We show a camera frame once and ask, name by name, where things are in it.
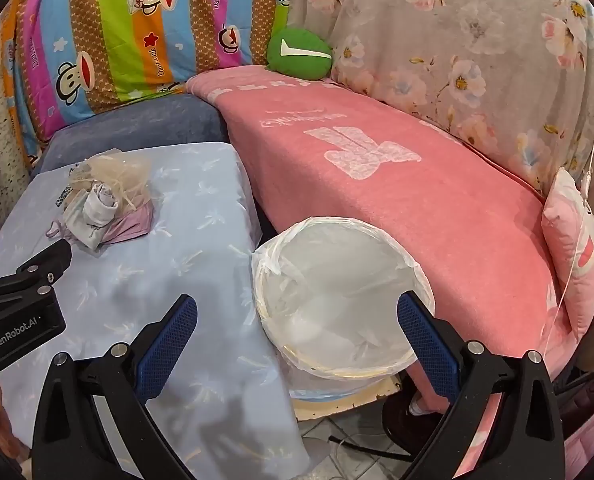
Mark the pink blanket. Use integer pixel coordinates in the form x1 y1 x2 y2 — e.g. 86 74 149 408
186 65 585 441

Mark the cream board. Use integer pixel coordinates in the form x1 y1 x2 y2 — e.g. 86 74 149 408
294 379 404 422

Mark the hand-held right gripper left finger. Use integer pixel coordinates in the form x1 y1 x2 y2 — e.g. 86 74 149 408
30 294 200 480

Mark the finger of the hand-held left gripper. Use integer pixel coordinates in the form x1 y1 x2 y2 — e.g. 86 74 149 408
0 239 74 325

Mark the green round cushion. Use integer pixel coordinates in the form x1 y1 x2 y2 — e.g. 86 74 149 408
267 27 334 81

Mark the light blue printed cloth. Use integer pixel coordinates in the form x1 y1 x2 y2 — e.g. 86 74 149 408
0 142 313 480

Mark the pink cloth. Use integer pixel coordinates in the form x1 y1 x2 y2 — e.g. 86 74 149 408
46 202 154 247

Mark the colourful monkey print pillow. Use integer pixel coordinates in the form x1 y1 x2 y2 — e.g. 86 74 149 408
0 0 298 143

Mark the grey floral cloth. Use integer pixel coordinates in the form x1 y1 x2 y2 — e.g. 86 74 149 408
284 0 594 196

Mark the pink printed pillow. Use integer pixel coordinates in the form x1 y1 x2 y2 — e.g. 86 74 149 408
541 167 594 343

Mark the blue-grey cushion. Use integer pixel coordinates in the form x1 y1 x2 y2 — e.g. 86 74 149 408
30 92 230 176

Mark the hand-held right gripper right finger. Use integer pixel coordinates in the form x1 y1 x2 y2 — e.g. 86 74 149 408
396 291 566 480

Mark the black cable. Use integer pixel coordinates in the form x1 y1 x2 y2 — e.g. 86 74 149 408
327 435 413 462

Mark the bin with white bag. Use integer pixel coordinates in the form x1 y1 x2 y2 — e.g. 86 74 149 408
251 216 435 406

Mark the beige netting bundle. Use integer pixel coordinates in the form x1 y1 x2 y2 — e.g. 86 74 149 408
70 152 152 208

